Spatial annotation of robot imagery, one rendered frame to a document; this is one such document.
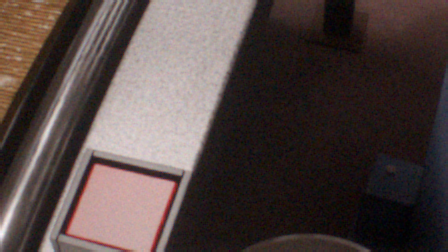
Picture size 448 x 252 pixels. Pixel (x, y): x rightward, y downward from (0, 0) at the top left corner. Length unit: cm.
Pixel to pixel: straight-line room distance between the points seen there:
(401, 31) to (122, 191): 146
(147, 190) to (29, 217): 9
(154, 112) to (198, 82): 4
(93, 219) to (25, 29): 18
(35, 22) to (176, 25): 11
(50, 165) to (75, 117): 5
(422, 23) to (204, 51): 138
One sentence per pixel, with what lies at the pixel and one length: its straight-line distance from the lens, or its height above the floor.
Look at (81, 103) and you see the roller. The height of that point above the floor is 91.
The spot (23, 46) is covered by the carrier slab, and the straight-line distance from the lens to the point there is 68.
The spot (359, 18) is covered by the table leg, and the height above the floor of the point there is 1.
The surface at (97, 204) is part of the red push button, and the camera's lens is 59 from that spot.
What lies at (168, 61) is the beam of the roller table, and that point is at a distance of 68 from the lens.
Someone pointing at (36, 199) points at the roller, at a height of 91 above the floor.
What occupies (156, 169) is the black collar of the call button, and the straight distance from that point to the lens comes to 60.
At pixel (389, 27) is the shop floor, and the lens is 201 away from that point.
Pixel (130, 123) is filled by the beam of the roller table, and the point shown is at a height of 92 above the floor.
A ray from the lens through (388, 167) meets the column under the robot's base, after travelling 173.
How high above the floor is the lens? 141
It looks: 52 degrees down
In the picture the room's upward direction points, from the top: 2 degrees counter-clockwise
